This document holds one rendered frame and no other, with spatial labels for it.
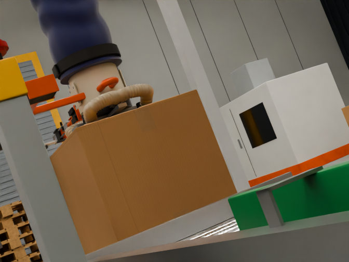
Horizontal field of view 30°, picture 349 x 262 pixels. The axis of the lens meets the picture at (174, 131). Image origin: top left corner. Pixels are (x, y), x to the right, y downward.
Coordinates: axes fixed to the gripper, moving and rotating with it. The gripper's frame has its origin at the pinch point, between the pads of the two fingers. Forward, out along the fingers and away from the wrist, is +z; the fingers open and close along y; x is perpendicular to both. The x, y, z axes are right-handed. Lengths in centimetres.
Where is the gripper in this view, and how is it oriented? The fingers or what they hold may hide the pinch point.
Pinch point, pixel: (46, 125)
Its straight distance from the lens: 243.5
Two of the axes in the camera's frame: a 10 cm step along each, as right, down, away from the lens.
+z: 8.7, -3.0, 3.9
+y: 3.6, 9.3, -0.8
